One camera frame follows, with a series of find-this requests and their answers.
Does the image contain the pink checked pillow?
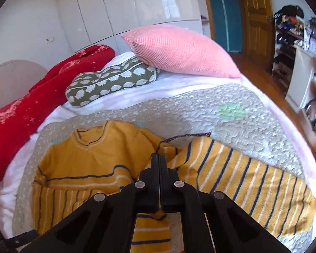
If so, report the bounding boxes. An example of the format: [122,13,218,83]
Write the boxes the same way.
[121,25,241,78]

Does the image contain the cluttered shoe rack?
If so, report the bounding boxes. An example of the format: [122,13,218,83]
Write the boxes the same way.
[271,5,316,90]

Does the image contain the glossy white wardrobe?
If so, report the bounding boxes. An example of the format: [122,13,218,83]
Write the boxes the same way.
[56,0,204,54]

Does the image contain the white wall socket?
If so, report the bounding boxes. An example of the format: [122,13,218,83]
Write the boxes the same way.
[46,37,55,43]

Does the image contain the teal door curtain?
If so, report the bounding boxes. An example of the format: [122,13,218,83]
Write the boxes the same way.
[209,0,242,52]

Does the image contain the red rolled blanket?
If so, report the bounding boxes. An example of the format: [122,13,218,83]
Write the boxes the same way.
[0,44,115,181]

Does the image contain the yellow striped knit sweater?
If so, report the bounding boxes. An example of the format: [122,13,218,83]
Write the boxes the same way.
[32,121,316,252]

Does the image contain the round beige headboard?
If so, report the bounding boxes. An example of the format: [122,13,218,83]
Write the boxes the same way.
[0,60,47,108]

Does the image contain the white tv cabinet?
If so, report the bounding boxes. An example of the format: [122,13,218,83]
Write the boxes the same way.
[284,44,316,164]

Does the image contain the quilted heart patchwork bedspread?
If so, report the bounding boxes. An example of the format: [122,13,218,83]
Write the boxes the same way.
[12,83,315,253]

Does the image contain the green sheep pattern pillow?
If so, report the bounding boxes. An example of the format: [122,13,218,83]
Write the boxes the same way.
[65,54,160,107]

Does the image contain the brown wooden door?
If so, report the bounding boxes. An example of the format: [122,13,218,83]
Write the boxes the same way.
[239,0,275,71]

